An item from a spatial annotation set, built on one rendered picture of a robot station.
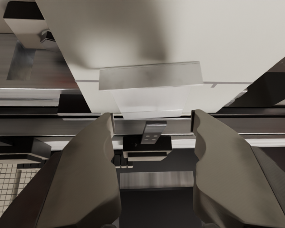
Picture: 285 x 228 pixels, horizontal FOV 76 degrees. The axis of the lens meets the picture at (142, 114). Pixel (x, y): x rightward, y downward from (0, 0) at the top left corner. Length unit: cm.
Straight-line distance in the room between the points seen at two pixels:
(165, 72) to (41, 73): 19
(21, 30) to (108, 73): 17
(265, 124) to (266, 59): 47
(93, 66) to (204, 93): 13
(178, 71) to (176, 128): 38
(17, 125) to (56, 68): 32
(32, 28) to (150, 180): 25
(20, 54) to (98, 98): 17
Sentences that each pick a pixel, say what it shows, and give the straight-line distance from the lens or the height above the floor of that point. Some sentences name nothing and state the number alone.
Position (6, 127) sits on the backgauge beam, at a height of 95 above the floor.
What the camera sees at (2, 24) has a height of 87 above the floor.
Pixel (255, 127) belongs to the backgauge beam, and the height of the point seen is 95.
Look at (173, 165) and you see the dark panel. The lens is 79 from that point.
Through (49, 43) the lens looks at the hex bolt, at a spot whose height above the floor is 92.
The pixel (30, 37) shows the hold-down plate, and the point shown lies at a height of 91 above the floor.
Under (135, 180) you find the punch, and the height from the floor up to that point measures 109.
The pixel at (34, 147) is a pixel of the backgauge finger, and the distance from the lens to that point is 50.
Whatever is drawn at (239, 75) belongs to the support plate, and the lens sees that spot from 20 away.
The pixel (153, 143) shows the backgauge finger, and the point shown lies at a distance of 44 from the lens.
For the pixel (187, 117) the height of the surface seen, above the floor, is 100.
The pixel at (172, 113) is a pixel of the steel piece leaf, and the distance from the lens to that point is 26.
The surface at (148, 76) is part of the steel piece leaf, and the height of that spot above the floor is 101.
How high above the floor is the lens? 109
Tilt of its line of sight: 21 degrees down
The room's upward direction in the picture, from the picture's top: 178 degrees clockwise
